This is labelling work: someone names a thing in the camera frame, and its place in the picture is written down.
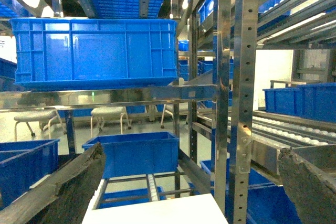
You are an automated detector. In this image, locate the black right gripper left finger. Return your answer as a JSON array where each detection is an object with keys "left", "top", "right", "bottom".
[{"left": 1, "top": 143, "right": 106, "bottom": 223}]

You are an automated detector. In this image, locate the large ribbed blue crate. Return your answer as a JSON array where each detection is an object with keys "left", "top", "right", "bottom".
[{"left": 10, "top": 18, "right": 178, "bottom": 91}]

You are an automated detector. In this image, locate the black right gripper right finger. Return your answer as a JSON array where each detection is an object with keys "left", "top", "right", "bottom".
[{"left": 278, "top": 148, "right": 335, "bottom": 223}]

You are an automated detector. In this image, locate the steel rack upright post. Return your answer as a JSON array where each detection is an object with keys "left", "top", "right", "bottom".
[{"left": 227, "top": 0, "right": 259, "bottom": 223}]

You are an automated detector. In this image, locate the blue bin behind table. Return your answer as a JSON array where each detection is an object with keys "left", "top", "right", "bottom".
[{"left": 82, "top": 132, "right": 180, "bottom": 179}]

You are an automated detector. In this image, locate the grey stool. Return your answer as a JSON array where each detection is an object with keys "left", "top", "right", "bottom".
[{"left": 90, "top": 106, "right": 132, "bottom": 137}]

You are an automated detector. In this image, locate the white table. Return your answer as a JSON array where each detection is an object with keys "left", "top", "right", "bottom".
[{"left": 83, "top": 194, "right": 227, "bottom": 223}]

